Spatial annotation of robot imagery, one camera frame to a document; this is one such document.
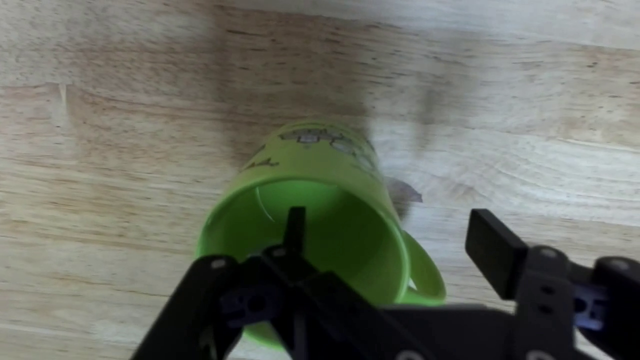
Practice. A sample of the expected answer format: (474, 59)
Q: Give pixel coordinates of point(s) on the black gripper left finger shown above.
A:
(293, 280)

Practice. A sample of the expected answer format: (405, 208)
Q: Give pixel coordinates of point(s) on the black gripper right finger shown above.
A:
(501, 256)

